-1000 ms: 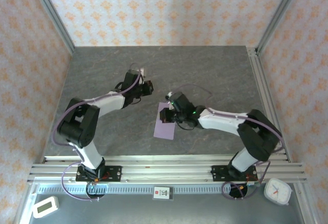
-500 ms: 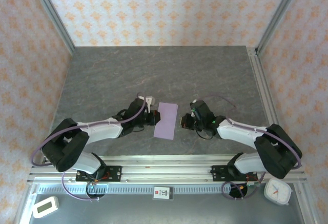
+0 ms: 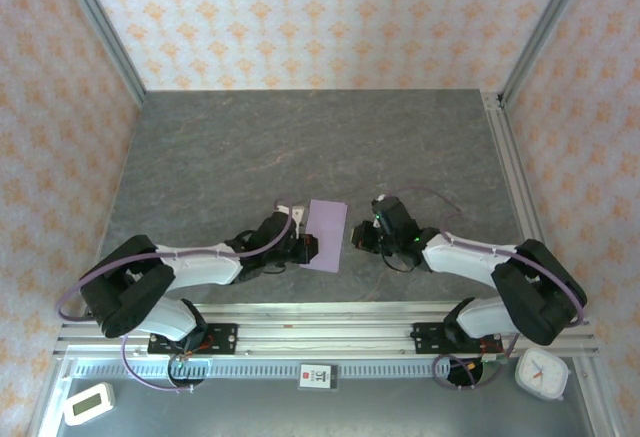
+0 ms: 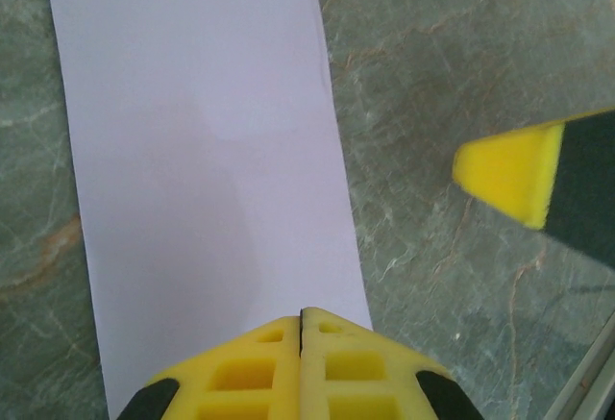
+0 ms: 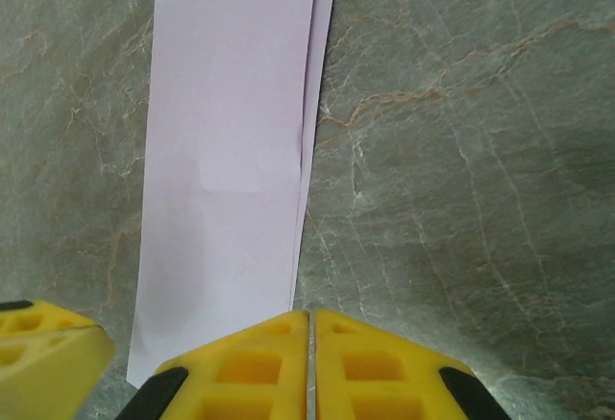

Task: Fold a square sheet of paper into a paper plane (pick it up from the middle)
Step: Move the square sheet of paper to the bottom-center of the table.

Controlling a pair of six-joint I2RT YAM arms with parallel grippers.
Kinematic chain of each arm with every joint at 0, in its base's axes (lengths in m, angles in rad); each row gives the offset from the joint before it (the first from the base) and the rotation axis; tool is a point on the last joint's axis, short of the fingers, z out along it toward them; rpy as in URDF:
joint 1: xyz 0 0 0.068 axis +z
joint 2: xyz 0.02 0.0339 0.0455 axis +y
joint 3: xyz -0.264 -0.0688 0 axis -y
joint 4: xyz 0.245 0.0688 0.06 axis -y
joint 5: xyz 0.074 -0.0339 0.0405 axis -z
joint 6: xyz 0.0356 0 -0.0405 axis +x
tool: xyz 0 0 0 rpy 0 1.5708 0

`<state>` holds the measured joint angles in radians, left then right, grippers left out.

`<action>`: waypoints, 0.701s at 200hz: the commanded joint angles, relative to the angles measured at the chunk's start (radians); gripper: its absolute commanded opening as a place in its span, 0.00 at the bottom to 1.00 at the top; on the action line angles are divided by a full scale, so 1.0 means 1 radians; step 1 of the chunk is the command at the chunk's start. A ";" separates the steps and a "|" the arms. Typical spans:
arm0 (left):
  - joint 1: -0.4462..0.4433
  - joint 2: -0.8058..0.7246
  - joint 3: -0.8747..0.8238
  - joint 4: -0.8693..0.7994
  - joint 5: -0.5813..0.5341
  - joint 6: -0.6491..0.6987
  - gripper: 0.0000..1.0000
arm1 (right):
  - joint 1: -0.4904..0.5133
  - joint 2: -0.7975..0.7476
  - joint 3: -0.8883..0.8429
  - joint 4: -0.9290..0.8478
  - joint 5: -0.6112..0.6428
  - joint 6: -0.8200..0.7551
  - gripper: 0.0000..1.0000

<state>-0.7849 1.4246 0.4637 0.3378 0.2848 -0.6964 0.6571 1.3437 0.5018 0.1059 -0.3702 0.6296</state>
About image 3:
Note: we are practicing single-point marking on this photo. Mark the white digital timer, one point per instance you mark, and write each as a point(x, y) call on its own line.
point(89, 404)

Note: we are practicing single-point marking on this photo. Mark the grey metal shelf plate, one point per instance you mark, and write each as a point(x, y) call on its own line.
point(250, 412)

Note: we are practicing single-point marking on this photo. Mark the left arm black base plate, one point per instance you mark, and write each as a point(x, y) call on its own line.
point(220, 339)

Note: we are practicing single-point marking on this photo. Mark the aluminium side rail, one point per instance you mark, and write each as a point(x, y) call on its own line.
point(505, 157)

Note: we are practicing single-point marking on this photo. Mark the long aluminium rail frame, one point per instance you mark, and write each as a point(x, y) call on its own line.
point(325, 332)

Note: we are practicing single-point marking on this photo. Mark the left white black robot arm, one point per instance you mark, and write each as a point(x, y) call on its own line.
point(200, 272)

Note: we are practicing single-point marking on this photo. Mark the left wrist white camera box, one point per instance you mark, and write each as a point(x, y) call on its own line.
point(298, 214)

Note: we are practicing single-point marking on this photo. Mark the aluminium frame post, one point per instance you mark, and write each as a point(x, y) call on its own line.
point(100, 27)
point(545, 27)

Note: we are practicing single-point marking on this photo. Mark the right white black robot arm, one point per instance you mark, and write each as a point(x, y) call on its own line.
point(460, 259)

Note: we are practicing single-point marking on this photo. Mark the small white calendar card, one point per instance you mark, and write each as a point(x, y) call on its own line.
point(318, 377)

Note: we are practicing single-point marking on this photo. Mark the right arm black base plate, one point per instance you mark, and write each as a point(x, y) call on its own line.
point(430, 338)

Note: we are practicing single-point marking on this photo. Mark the aluminium frame bar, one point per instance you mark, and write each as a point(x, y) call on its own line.
point(597, 397)
point(47, 402)

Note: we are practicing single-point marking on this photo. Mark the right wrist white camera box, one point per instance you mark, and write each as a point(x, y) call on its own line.
point(381, 199)

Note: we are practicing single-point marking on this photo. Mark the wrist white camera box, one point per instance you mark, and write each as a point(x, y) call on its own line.
point(381, 199)
point(298, 214)

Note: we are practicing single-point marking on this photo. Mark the white analogue clock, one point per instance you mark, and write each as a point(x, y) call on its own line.
point(542, 374)

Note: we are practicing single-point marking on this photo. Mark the purple paper sheet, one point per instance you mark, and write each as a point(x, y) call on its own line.
point(327, 227)

